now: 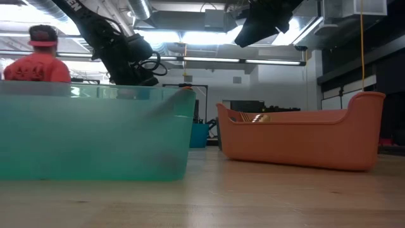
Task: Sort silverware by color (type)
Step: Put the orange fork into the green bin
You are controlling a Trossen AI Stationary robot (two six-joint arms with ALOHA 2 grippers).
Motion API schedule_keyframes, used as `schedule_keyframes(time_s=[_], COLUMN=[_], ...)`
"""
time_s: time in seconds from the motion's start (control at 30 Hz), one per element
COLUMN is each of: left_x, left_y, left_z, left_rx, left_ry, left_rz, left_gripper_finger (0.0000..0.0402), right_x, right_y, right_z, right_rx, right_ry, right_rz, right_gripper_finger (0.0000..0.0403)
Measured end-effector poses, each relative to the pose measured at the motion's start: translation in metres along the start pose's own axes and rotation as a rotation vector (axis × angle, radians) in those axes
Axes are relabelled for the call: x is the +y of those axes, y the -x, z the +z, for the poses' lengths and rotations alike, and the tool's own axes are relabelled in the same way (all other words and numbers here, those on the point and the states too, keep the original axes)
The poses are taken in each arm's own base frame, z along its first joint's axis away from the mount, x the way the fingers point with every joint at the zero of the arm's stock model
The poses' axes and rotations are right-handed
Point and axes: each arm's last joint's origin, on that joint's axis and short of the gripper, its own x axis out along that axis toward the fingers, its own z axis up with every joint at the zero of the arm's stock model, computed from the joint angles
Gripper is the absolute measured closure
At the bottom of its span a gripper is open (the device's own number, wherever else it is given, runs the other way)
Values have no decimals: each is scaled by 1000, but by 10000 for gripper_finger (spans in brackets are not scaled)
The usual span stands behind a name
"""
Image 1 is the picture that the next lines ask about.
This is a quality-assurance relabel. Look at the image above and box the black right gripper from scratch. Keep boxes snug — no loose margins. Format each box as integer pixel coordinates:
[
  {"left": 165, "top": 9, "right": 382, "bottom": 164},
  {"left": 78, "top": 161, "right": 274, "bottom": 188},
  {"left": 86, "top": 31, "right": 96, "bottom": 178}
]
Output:
[{"left": 234, "top": 0, "right": 304, "bottom": 48}]

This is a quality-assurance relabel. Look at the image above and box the green translucent plastic bin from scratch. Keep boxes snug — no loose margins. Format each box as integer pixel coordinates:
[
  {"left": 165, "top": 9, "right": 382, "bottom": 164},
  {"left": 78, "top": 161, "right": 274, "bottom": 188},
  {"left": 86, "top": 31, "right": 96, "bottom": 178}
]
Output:
[{"left": 0, "top": 80, "right": 197, "bottom": 182}]

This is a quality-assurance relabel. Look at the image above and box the grey ceiling unit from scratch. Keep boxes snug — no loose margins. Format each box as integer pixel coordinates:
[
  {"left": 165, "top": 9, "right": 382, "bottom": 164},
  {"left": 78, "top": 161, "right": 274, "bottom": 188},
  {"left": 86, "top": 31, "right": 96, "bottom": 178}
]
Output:
[{"left": 204, "top": 8, "right": 228, "bottom": 31}]

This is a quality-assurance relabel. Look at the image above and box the long ceiling light bar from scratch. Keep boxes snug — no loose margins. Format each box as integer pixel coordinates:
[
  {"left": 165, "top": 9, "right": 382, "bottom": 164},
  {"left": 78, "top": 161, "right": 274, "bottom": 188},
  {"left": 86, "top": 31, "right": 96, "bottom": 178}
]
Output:
[{"left": 0, "top": 49, "right": 307, "bottom": 67}]

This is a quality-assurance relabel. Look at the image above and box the person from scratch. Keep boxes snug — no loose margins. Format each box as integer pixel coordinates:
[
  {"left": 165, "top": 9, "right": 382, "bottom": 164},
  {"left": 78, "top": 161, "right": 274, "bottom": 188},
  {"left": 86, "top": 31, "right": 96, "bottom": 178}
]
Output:
[{"left": 2, "top": 24, "right": 72, "bottom": 84}]

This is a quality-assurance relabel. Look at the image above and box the blue plastic bin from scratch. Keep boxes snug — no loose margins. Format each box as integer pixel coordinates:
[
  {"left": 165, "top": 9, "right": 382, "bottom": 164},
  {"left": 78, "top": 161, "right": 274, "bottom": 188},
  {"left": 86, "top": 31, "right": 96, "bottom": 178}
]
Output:
[{"left": 189, "top": 122, "right": 210, "bottom": 149}]

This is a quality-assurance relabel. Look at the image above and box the orange plastic bin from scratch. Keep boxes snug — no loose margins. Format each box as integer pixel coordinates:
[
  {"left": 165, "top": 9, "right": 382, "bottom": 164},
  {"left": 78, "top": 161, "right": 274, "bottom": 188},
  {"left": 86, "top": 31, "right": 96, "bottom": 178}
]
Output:
[{"left": 216, "top": 91, "right": 386, "bottom": 172}]

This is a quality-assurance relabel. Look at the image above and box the narrow silver ventilation duct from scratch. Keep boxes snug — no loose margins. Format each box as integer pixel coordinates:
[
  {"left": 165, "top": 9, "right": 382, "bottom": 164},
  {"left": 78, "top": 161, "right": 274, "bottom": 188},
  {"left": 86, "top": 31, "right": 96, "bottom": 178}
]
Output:
[{"left": 126, "top": 0, "right": 153, "bottom": 20}]

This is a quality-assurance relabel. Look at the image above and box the wide silver ventilation duct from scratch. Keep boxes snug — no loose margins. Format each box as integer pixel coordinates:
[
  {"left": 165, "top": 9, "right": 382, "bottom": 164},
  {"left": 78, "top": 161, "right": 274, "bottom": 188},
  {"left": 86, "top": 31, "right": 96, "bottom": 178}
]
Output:
[{"left": 25, "top": 0, "right": 72, "bottom": 23}]

